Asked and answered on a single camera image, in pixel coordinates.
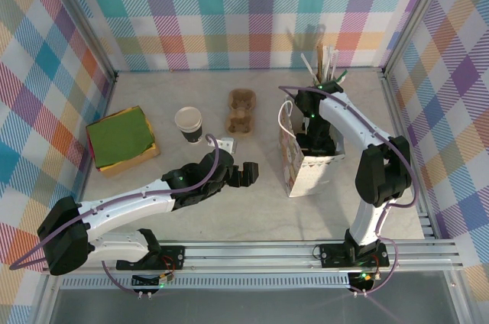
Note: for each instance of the tan napkin box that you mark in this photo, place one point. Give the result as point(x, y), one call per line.
point(131, 164)

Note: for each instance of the green paper napkin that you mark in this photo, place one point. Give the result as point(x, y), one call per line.
point(118, 133)

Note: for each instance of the aluminium side rail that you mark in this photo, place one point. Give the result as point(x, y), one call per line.
point(396, 110)

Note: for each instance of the green straw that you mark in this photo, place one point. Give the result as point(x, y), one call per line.
point(343, 73)

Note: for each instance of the wooden stir stick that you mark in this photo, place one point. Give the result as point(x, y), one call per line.
point(319, 58)

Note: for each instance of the small controller board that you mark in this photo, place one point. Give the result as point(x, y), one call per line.
point(153, 281)
point(363, 281)

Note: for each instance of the cartoon animal print paper bag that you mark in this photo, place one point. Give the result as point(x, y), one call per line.
point(309, 179)

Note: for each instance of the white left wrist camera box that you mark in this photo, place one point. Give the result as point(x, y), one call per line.
point(227, 145)

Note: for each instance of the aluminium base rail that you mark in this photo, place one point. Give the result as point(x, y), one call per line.
point(248, 257)

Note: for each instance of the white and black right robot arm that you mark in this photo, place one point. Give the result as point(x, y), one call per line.
point(345, 119)

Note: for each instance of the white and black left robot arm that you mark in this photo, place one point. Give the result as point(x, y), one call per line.
point(126, 205)

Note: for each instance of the stack of coloured napkins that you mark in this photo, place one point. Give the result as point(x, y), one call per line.
point(92, 148)

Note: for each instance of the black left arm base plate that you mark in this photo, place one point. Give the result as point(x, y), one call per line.
point(173, 253)

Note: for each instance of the white wrapped straw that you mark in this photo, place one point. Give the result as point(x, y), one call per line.
point(327, 58)
point(335, 58)
point(307, 66)

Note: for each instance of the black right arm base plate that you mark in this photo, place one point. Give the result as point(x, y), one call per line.
point(330, 255)

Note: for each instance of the paper coffee cup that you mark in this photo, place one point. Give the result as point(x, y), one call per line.
point(188, 119)

